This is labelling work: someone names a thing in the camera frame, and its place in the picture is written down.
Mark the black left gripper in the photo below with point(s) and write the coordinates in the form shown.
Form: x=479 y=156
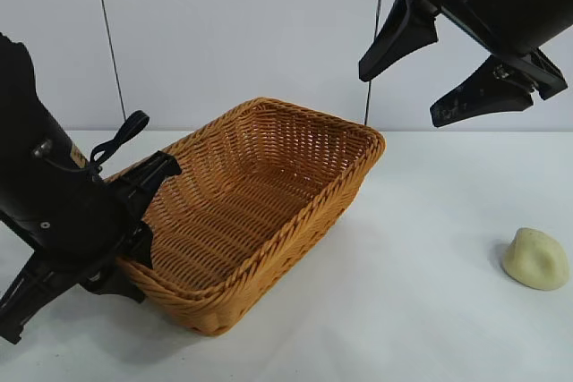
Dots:
x=45 y=194

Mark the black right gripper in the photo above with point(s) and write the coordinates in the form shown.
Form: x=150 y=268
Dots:
x=515 y=2

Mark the brown woven wicker basket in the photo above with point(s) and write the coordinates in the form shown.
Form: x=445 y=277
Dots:
x=250 y=212

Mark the pale yellow egg yolk pastry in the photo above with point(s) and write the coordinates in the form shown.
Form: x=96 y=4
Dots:
x=535 y=261

